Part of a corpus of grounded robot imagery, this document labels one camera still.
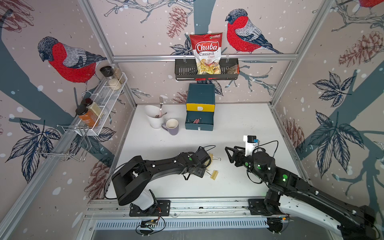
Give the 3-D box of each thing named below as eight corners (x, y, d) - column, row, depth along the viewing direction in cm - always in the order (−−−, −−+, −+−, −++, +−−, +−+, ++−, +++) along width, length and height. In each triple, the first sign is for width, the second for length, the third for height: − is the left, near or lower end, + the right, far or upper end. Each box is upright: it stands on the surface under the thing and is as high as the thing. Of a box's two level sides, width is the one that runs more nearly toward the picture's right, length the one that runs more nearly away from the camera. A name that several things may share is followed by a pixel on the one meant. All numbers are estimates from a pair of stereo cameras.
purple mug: (163, 135, 103) (160, 128, 96) (164, 126, 108) (162, 118, 102) (179, 135, 103) (177, 128, 96) (179, 126, 108) (178, 118, 101)
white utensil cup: (146, 129, 106) (141, 117, 96) (149, 116, 114) (145, 104, 104) (163, 129, 106) (159, 117, 96) (165, 116, 113) (162, 104, 104)
